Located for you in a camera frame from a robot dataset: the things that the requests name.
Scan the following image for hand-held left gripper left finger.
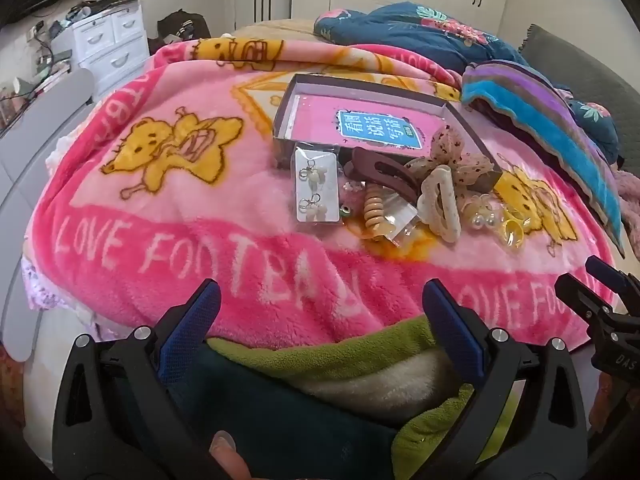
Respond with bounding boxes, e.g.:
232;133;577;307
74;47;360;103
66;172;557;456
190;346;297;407
51;279;236;480

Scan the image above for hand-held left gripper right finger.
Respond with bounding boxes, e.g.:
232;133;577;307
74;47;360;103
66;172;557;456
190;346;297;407
422;279;588;480

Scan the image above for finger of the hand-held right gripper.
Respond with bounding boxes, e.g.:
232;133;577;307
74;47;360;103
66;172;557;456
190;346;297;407
585;255;640;303
554;272;640;376

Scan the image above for cream hair claw clip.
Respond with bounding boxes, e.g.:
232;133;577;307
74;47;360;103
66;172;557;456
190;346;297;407
419;166;462;243

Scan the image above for clear plastic bag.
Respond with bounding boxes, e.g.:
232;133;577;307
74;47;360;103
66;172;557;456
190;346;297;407
377;195;421;248

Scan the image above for pink fluffy hair clip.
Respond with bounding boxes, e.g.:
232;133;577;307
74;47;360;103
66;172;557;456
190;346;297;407
340;177;368;221

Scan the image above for brown hair claw clip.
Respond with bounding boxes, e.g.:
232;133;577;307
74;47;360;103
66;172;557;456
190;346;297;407
350;147;426;203

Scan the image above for earring card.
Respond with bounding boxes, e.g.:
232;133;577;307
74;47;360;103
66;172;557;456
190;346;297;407
292;145;346;223

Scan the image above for pink cardboard box tray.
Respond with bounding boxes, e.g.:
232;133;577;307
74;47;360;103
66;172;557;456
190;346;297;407
272;74;503;193

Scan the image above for person's left hand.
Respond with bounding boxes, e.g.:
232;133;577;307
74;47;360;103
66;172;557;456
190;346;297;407
209;431;251;480

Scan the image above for pink fuzzy cloth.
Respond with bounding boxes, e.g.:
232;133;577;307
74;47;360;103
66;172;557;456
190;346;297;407
612;170;640;261

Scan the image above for pink printed blanket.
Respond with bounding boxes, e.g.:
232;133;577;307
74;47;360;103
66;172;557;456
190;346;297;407
25;35;621;356

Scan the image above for green and cream towel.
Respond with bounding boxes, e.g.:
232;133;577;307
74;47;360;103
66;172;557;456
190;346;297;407
207;317;521;466

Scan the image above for dark teal pants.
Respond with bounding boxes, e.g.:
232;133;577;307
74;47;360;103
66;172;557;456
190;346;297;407
165;345;401;480

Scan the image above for polka dot bow hair clip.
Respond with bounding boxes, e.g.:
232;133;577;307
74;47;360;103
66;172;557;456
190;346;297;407
405;125;496;193

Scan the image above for white lace bed sheet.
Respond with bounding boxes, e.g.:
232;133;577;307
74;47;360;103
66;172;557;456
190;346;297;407
20;255;116;341

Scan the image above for striped fleece blanket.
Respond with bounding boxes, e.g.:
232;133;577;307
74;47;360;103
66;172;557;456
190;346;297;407
460;60;623;256

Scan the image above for grey headboard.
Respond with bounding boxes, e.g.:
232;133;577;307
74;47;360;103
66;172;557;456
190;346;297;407
517;24;640;261

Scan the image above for pink book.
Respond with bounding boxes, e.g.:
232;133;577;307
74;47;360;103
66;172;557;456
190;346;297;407
290;92;446;153

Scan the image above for beige bed sheet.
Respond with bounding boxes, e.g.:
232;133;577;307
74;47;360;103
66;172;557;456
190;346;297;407
232;17;321;43

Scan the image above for black bag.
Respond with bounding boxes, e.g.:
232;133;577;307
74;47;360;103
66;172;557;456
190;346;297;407
157;10;211;41

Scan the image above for blue floral quilt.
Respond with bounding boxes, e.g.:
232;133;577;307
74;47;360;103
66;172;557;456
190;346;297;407
314;2;626;171

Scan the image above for white drawer cabinet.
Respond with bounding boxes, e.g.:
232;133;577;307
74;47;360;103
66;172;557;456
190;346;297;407
65;2;148;101

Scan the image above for pearl flower hair tie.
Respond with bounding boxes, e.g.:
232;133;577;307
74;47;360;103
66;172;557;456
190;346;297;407
460;195;501;231

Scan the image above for beige spiral hair tie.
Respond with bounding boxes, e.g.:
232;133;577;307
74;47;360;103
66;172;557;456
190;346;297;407
362;185;396;238

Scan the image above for grey padded bed frame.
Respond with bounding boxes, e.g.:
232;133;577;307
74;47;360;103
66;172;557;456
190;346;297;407
0;67;96;361

